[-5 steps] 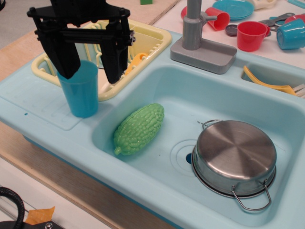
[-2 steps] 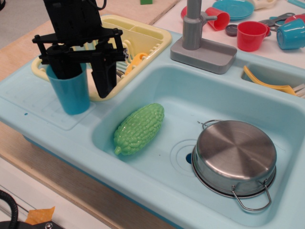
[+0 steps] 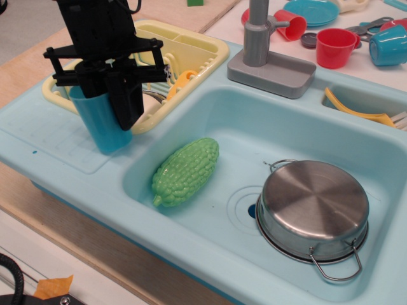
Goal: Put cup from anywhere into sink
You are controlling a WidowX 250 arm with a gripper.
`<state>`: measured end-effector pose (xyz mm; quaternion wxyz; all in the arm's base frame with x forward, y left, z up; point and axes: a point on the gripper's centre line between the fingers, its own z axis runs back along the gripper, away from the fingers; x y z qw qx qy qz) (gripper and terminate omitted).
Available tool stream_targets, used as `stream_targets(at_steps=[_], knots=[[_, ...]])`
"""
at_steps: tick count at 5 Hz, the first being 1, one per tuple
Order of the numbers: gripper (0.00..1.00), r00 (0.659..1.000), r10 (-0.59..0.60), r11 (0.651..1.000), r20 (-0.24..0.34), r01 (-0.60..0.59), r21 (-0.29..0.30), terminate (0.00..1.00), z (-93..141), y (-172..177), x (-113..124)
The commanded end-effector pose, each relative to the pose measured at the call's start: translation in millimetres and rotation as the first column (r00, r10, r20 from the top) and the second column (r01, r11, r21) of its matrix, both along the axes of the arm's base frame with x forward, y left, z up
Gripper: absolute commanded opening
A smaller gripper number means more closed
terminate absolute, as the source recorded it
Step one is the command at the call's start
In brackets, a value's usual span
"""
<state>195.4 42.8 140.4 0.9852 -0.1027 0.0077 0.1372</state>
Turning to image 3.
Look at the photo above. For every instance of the red cup far right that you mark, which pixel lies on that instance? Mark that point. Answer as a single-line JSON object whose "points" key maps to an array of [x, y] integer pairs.
{"points": [[394, 23]]}

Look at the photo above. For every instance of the red cup behind faucet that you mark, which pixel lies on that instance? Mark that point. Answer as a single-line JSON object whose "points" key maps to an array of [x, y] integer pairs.
{"points": [[245, 16]]}

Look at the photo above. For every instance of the grey toy faucet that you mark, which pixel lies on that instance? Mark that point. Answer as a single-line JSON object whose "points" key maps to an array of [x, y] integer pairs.
{"points": [[256, 66]]}

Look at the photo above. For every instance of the grey toy utensil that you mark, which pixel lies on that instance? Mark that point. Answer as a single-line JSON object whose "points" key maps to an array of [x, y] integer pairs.
{"points": [[363, 30]]}

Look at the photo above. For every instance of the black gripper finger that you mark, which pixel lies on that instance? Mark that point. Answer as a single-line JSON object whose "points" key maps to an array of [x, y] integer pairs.
{"points": [[125, 94], [90, 75]]}

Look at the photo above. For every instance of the stacked blue plates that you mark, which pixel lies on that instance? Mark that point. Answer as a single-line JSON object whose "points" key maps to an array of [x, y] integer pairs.
{"points": [[316, 13]]}

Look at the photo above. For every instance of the black device with screw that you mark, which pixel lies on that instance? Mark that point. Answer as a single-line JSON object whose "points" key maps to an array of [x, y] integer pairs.
{"points": [[60, 300]]}

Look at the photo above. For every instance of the orange spatula in rack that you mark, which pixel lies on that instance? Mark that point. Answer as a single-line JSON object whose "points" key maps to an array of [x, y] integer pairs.
{"points": [[181, 82]]}

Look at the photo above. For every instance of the cream toy object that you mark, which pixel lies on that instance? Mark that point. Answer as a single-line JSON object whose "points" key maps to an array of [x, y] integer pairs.
{"points": [[351, 5]]}

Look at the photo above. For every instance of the light blue toy sink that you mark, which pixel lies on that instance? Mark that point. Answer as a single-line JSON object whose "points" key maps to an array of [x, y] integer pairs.
{"points": [[212, 236]]}

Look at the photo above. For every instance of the blue mug lying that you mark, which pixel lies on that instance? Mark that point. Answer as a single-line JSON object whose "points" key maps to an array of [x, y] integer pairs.
{"points": [[388, 47]]}

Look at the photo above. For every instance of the red cup lying down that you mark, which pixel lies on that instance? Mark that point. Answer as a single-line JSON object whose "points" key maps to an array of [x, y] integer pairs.
{"points": [[296, 28]]}

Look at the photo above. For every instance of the dark grey round lid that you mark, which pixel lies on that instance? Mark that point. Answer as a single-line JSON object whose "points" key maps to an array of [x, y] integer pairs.
{"points": [[309, 40]]}

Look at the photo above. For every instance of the green toy bitter gourd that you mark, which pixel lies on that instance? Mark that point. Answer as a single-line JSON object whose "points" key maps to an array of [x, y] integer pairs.
{"points": [[184, 172]]}

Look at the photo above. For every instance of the green block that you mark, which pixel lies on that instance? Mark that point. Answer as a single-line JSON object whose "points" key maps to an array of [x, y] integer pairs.
{"points": [[194, 3]]}

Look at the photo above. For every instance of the yellow-orange plastic spoon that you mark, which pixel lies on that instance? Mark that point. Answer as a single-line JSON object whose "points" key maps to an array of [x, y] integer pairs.
{"points": [[378, 118]]}

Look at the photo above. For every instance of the stainless steel pot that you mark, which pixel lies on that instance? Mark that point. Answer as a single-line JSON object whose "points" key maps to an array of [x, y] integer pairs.
{"points": [[313, 212]]}

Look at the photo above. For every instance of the orange tape piece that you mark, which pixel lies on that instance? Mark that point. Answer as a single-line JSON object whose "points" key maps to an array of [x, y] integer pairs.
{"points": [[49, 288]]}

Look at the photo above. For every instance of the red mug upright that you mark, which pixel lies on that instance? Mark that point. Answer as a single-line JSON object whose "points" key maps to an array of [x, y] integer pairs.
{"points": [[335, 46]]}

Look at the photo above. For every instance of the blue plastic cup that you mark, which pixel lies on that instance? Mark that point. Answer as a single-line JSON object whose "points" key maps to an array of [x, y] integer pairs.
{"points": [[98, 117]]}

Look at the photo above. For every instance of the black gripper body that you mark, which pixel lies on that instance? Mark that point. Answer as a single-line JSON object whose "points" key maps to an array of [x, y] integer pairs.
{"points": [[104, 31]]}

